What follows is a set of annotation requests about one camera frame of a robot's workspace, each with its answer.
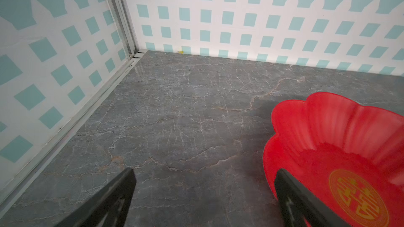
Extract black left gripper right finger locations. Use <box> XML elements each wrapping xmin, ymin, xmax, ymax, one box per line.
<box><xmin>275</xmin><ymin>169</ymin><xmax>350</xmax><ymax>227</ymax></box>

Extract red flower-shaped fruit bowl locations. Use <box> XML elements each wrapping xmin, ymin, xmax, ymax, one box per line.
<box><xmin>263</xmin><ymin>92</ymin><xmax>404</xmax><ymax>227</ymax></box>

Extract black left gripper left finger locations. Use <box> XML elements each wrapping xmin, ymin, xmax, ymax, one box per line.
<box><xmin>56</xmin><ymin>168</ymin><xmax>136</xmax><ymax>227</ymax></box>

